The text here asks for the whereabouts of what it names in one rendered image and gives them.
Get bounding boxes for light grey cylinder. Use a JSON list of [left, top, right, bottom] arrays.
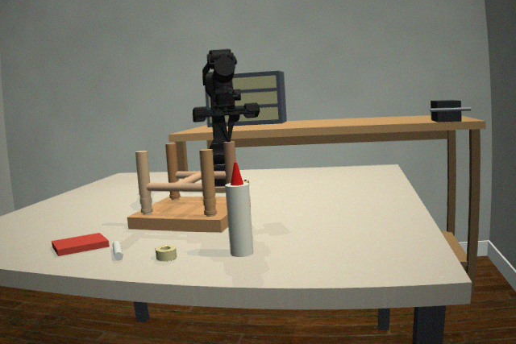
[[113, 241, 123, 261]]

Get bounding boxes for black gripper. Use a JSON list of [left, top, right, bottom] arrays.
[[193, 85, 260, 142]]

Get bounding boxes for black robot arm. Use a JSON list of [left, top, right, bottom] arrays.
[[202, 49, 241, 187]]

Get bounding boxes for wooden stool legs with h-shaped crossbars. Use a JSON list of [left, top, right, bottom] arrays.
[[135, 142, 236, 217]]

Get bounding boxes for grey cylinder with red cone top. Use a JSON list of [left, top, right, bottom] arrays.
[[225, 163, 254, 257]]

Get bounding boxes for red flat rectangular pad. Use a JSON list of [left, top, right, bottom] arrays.
[[52, 233, 110, 256]]

